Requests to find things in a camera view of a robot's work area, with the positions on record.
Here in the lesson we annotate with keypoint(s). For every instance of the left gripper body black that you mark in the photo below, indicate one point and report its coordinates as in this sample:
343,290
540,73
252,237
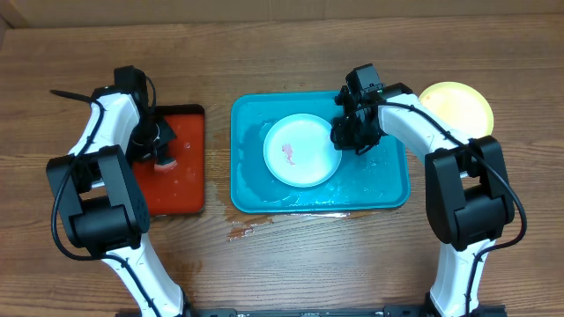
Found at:
152,138

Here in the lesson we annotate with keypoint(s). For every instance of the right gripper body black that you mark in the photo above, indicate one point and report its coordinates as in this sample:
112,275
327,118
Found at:
357,134

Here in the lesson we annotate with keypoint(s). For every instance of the orange sponge with black scourer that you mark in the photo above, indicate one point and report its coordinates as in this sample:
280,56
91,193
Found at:
164,167

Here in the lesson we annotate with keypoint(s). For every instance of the light blue plate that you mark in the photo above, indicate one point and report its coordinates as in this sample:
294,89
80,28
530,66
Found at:
298,151

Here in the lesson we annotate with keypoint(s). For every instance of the green-rimmed plate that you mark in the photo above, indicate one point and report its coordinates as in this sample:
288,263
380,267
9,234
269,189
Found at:
461,106

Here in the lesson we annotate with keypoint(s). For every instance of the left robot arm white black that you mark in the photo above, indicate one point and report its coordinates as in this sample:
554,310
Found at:
99,212

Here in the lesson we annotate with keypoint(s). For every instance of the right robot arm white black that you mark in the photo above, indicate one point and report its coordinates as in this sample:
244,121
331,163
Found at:
468,198

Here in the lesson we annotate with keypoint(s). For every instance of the teal tray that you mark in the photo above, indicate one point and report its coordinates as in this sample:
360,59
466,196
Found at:
378,179

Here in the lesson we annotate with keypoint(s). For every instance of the red tray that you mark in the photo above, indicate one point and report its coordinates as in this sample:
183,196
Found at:
177,190

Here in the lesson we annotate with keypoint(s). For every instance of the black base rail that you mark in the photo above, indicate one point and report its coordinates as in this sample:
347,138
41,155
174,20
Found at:
308,312

